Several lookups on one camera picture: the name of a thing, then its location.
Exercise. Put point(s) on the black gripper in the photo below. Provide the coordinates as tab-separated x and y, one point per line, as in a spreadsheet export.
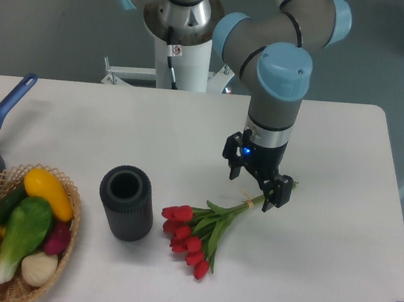
262	163

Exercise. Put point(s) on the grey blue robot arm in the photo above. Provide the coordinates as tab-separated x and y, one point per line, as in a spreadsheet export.
270	57

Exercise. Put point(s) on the dark grey ribbed vase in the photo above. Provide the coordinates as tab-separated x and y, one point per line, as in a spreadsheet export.
125	192

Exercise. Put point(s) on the red purple radish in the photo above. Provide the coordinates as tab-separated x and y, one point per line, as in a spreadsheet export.
58	239

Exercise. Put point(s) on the yellow squash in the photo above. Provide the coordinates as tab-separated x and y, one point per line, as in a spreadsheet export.
38	182

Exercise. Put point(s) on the green bok choy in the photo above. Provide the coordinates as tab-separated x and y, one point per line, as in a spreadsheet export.
27	227

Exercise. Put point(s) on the white garlic bulb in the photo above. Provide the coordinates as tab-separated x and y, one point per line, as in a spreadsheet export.
36	269

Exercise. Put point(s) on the green cucumber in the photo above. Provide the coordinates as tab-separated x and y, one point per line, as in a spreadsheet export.
9	201

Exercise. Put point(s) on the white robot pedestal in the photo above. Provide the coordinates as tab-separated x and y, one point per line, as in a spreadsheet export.
182	49

